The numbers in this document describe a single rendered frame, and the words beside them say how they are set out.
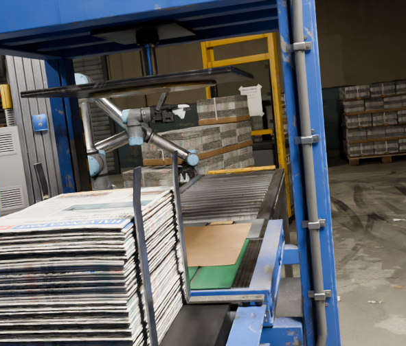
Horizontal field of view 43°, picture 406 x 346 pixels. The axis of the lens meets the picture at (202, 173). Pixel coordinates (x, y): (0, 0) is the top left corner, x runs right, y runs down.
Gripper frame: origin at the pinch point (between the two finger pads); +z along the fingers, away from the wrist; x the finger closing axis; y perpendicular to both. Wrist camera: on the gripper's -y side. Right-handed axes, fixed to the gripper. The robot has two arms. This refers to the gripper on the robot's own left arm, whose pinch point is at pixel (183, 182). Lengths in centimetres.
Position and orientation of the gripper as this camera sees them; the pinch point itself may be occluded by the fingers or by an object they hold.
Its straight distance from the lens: 328.5
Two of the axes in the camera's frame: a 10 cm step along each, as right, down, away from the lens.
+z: -1.9, 1.4, -9.7
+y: -1.1, -9.9, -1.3
